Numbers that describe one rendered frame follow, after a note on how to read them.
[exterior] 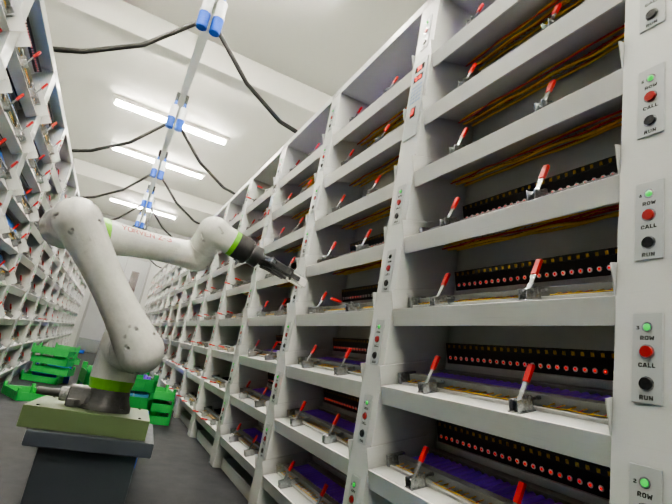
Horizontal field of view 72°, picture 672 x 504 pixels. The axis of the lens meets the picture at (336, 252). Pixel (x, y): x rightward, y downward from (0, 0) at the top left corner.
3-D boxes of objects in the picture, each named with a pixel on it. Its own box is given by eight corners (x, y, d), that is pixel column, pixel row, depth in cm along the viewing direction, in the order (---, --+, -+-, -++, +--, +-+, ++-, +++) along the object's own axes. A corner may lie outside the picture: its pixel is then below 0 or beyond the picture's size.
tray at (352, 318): (375, 326, 130) (372, 292, 132) (296, 326, 184) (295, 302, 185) (431, 321, 139) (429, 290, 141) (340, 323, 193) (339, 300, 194)
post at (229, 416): (212, 467, 228) (288, 140, 272) (209, 462, 236) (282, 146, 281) (251, 470, 236) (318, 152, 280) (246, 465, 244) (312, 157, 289)
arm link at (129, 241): (113, 237, 139) (112, 211, 145) (99, 261, 144) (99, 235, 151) (221, 260, 162) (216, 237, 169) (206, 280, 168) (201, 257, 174)
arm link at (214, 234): (202, 221, 150) (211, 204, 159) (185, 246, 156) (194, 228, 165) (240, 243, 154) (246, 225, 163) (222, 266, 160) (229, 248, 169)
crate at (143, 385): (83, 384, 193) (89, 365, 195) (77, 378, 210) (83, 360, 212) (154, 393, 209) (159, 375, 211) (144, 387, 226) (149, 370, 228)
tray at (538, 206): (623, 201, 73) (611, 118, 75) (404, 254, 127) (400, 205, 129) (692, 207, 82) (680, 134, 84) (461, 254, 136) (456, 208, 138)
